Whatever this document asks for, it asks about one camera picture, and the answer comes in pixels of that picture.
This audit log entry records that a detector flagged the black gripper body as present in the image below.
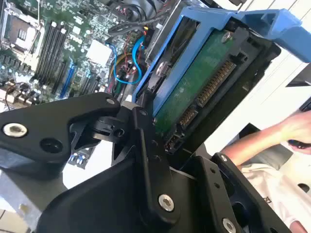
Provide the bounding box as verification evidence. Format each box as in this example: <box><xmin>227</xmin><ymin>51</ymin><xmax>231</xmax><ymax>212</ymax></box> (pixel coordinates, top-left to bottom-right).
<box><xmin>36</xmin><ymin>160</ymin><xmax>212</xmax><ymax>233</ymax></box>

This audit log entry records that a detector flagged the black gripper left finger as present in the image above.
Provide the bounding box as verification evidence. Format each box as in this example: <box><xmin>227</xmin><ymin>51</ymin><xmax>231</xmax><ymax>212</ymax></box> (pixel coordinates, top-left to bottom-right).
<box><xmin>0</xmin><ymin>91</ymin><xmax>182</xmax><ymax>224</ymax></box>

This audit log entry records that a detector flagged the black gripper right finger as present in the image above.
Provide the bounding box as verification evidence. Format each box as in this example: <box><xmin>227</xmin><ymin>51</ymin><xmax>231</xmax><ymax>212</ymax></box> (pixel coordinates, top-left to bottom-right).
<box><xmin>191</xmin><ymin>152</ymin><xmax>292</xmax><ymax>233</ymax></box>

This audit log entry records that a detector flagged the blue data wire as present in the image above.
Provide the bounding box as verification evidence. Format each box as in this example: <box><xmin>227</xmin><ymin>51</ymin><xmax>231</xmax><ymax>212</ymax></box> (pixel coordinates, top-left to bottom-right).
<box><xmin>131</xmin><ymin>33</ymin><xmax>148</xmax><ymax>84</ymax></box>

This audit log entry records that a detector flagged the black power wire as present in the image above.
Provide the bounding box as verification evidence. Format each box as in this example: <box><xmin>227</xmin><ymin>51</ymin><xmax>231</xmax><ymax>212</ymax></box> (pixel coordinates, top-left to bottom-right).
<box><xmin>108</xmin><ymin>11</ymin><xmax>171</xmax><ymax>37</ymax></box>

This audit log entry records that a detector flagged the round black tool blue ring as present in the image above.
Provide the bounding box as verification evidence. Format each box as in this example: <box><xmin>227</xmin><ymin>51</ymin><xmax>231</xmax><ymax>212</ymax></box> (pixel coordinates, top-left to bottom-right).
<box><xmin>288</xmin><ymin>138</ymin><xmax>311</xmax><ymax>155</ymax></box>

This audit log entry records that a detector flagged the hard disk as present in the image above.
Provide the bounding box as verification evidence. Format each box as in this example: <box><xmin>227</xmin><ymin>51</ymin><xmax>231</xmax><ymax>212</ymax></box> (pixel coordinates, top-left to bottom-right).
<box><xmin>132</xmin><ymin>6</ymin><xmax>311</xmax><ymax>157</ymax></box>

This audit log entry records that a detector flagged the person's hand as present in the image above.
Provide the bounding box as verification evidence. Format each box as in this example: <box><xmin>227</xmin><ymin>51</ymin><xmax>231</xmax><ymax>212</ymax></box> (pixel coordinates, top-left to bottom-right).
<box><xmin>279</xmin><ymin>112</ymin><xmax>311</xmax><ymax>148</ymax></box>

